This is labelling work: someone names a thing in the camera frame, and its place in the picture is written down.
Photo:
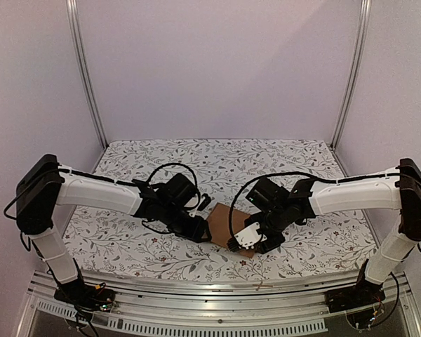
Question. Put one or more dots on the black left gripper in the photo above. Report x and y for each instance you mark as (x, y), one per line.
(195, 232)

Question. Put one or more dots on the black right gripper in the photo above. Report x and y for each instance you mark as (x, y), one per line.
(263, 242)

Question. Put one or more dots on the brown cardboard box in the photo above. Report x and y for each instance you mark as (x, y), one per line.
(218, 222)

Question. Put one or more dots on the floral patterned table mat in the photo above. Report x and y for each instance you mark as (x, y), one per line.
(111, 242)

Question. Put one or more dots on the left robot arm white sleeve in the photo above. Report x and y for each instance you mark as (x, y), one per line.
(48, 184)

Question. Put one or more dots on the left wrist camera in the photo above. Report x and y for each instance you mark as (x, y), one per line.
(205, 201)

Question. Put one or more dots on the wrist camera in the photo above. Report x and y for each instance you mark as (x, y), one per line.
(248, 238)
(205, 201)

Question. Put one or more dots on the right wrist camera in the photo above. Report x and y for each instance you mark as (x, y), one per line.
(248, 238)

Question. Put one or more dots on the aluminium front rail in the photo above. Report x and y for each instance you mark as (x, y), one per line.
(157, 307)

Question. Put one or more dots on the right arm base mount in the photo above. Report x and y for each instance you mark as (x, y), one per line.
(350, 297)

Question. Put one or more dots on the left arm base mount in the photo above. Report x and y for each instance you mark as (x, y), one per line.
(85, 297)

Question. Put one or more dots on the right aluminium frame post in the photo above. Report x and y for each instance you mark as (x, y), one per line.
(359, 45)

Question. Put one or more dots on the aluminium frame post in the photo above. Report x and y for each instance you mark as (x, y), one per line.
(359, 45)
(81, 59)

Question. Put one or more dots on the left aluminium frame post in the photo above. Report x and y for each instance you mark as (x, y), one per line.
(81, 59)

